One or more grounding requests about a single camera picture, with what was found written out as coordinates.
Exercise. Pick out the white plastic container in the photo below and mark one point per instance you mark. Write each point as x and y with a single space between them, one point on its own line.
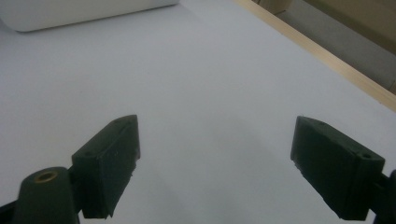
77 12

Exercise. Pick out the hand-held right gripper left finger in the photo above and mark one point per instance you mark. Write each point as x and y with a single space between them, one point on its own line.
106 168

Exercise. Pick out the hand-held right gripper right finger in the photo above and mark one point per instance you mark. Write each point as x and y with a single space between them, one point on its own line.
336 168

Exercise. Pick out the wooden table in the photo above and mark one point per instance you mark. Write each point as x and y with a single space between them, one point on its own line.
327 60

